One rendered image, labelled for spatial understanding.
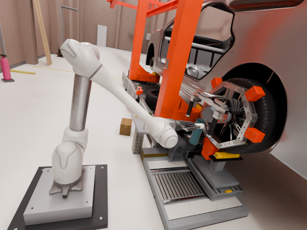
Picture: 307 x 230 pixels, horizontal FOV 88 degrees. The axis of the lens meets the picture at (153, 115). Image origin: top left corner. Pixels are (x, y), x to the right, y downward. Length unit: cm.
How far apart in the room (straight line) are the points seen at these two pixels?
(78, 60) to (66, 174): 63
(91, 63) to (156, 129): 44
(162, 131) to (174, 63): 90
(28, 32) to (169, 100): 533
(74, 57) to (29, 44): 557
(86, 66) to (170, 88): 99
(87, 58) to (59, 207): 81
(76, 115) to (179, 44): 105
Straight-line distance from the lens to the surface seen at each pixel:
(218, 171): 187
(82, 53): 84
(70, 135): 117
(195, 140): 161
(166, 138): 81
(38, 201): 119
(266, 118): 135
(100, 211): 120
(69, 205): 113
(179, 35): 158
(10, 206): 175
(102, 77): 85
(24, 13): 637
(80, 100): 107
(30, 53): 644
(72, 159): 105
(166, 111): 172
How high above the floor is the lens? 129
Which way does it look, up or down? 24 degrees down
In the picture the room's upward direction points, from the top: 12 degrees clockwise
